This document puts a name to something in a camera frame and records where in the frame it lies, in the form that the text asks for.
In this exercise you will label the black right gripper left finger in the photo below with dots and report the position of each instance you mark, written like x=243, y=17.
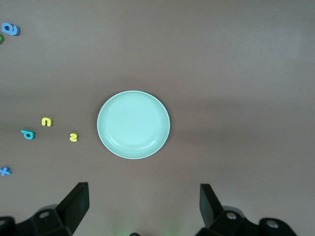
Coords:
x=71, y=206

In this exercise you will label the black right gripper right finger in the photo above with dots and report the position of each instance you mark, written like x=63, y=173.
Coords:
x=211, y=209

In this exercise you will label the yellow foam letter s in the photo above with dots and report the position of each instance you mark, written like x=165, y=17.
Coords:
x=73, y=137

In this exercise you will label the teal foam letter p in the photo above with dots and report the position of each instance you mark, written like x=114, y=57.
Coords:
x=27, y=134

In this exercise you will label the yellow foam letter u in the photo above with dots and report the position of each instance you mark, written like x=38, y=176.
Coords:
x=46, y=122

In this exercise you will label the blue foam letter x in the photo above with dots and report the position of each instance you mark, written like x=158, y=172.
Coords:
x=5, y=171

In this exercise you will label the green plate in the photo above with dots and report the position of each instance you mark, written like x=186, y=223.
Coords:
x=133, y=124

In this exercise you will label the green foam letter u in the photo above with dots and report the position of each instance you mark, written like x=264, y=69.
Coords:
x=1, y=39

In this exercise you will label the blue foam letter a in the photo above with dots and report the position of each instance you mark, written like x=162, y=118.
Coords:
x=11, y=29

